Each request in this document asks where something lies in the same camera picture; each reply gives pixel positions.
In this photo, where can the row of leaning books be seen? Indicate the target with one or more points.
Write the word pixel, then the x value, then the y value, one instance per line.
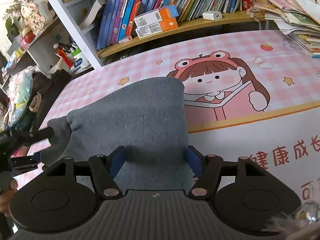
pixel 118 15

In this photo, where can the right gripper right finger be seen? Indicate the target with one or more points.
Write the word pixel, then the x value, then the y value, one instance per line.
pixel 207 171

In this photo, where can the grey sweatshirt garment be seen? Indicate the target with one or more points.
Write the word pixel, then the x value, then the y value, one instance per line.
pixel 147 118

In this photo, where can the white green-lid milk powder can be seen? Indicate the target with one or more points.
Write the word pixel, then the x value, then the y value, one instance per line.
pixel 79 59

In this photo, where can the stack of magazines and papers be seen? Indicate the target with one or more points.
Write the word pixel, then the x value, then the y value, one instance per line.
pixel 297 19

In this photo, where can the white wooden bookshelf unit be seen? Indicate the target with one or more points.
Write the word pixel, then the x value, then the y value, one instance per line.
pixel 68 11

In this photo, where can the small white red box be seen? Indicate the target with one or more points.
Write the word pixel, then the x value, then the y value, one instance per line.
pixel 125 39

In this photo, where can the white USB charger block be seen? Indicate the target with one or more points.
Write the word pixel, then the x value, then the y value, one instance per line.
pixel 212 15

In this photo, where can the upper orange white toothpaste box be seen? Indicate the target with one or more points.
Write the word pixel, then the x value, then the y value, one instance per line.
pixel 156 16

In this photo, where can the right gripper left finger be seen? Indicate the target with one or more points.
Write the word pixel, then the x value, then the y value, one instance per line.
pixel 104 168

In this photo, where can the orange white toothpaste box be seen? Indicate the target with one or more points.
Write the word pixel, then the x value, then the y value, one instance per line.
pixel 156 16
pixel 155 28

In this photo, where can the lower orange white toothpaste box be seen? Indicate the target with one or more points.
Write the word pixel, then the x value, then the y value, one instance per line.
pixel 155 28

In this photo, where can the pink rabbit plaque decoration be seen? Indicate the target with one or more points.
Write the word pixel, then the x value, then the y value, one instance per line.
pixel 37 14

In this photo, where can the red tassel pendant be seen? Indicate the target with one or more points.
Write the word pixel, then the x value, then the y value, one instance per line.
pixel 63 55

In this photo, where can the pink checkered cartoon desk mat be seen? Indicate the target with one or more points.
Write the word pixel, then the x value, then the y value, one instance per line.
pixel 253 94

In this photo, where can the person's left hand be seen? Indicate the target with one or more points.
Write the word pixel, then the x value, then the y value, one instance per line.
pixel 7 196

